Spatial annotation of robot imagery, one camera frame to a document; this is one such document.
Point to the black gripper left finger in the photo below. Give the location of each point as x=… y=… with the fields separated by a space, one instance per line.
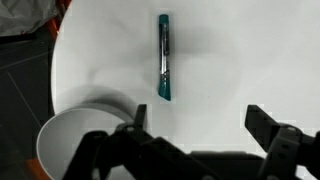
x=140 y=115

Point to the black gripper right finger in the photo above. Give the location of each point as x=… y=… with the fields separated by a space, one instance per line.
x=260 y=123

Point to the teal marker pen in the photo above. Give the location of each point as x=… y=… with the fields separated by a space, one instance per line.
x=164 y=56

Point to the grey bowl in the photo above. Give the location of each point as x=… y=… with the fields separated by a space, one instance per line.
x=66 y=140

